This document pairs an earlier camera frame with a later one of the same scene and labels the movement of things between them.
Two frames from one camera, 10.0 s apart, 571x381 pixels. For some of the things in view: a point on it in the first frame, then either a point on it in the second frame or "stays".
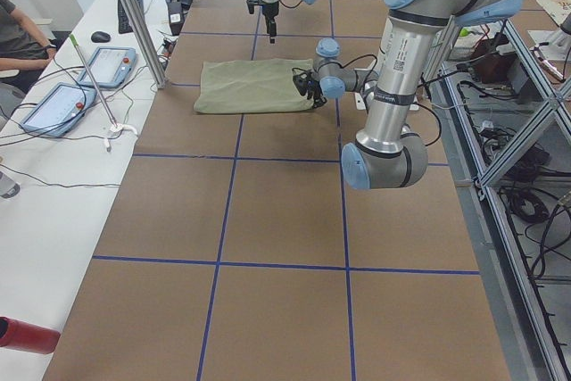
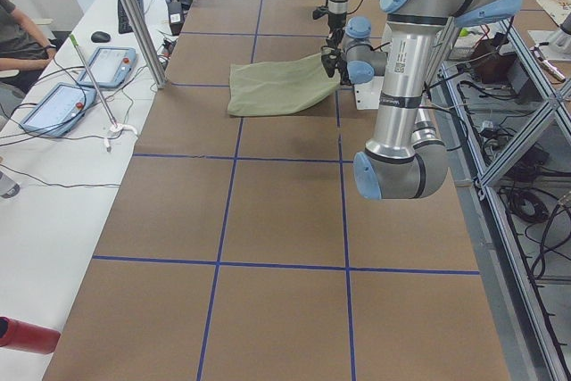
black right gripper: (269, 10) -> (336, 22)
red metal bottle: (19, 335) stays
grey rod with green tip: (74, 39) stays
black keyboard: (124, 26) stays
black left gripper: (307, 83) -> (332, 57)
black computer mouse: (100, 37) stays
